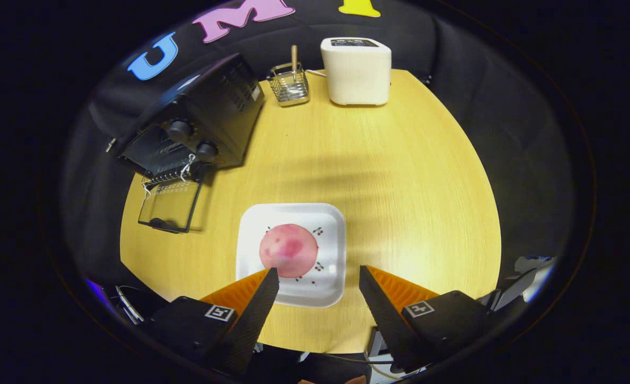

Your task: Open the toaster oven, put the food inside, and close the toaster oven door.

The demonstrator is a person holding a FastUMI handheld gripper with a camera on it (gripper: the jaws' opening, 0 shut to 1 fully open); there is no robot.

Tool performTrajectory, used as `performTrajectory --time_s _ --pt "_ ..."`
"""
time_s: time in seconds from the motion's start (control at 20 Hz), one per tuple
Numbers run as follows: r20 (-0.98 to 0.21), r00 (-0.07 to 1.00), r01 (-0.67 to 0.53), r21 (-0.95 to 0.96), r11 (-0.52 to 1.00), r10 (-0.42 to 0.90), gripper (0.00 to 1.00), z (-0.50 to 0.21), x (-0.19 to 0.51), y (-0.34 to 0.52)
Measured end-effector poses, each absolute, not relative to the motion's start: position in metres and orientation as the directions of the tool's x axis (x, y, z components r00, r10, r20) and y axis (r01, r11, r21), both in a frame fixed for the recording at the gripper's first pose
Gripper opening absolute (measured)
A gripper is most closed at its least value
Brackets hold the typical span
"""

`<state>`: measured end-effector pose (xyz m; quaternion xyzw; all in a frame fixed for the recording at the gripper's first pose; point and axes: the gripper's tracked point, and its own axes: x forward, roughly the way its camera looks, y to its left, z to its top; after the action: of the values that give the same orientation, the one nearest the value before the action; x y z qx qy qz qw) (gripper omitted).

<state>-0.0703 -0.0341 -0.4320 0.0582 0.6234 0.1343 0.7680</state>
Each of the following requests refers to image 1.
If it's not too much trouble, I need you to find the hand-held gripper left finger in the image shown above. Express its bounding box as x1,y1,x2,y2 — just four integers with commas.
144,267,281,377

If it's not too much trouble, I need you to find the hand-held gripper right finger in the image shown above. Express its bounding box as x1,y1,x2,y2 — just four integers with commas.
358,265,492,374

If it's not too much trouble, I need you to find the round pink food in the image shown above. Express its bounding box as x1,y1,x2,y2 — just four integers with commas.
259,223,319,278

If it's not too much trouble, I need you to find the white square plate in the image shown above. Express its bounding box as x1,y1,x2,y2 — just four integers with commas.
236,203,346,308

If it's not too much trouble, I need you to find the black toaster oven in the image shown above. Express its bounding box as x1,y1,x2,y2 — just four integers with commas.
106,52,266,235

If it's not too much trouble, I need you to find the white pop-up toaster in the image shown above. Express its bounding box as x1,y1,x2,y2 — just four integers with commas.
321,37,392,106

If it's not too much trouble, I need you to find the white string loop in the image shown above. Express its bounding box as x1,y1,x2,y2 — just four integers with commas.
179,154,198,182

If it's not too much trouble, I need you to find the wire mesh utensil basket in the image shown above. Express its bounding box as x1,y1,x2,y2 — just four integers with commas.
267,62,310,108

